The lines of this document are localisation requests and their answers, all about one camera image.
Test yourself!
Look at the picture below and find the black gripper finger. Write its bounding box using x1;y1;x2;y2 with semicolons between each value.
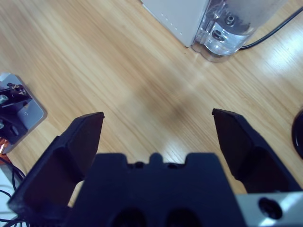
8;112;105;222
212;108;303;194

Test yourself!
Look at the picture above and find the black capsule holder with rods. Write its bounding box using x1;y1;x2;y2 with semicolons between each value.
291;111;303;159

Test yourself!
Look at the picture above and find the silver camera mount plate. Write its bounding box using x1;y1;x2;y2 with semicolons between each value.
0;72;48;154

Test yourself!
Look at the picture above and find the orange cable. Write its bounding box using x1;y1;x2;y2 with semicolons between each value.
0;139;11;164

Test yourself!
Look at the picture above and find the black power cable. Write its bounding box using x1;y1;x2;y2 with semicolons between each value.
240;7;303;49

